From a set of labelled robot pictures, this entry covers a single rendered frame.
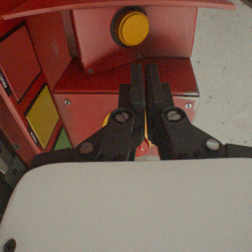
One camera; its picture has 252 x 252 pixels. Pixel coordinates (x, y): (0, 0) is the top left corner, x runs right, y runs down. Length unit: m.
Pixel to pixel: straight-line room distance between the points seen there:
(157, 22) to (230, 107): 1.13
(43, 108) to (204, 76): 1.01
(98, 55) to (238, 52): 0.95
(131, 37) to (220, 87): 1.02
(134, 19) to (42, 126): 0.14
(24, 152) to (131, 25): 0.30
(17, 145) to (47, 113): 0.19
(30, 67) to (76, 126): 0.10
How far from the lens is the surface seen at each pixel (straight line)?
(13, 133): 0.37
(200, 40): 1.04
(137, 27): 0.22
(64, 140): 0.25
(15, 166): 0.38
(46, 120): 0.21
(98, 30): 0.22
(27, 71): 0.18
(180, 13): 0.24
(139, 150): 0.22
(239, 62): 1.15
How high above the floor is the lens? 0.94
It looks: 42 degrees down
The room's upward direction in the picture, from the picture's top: 171 degrees counter-clockwise
